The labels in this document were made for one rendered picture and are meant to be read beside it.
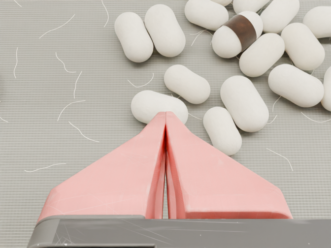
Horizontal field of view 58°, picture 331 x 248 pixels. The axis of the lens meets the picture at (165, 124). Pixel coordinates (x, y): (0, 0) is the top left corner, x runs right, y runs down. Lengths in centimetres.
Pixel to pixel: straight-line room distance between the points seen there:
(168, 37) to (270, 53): 7
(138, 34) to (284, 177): 13
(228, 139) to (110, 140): 8
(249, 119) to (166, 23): 8
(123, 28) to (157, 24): 2
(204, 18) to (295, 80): 7
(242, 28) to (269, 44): 2
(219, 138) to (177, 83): 4
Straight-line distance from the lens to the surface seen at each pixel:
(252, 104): 19
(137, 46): 20
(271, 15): 22
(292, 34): 22
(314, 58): 22
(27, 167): 21
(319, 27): 23
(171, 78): 19
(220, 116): 18
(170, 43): 20
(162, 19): 20
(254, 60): 20
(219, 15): 21
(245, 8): 22
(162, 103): 18
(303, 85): 20
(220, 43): 20
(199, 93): 19
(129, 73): 21
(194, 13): 21
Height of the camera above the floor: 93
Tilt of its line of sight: 77 degrees down
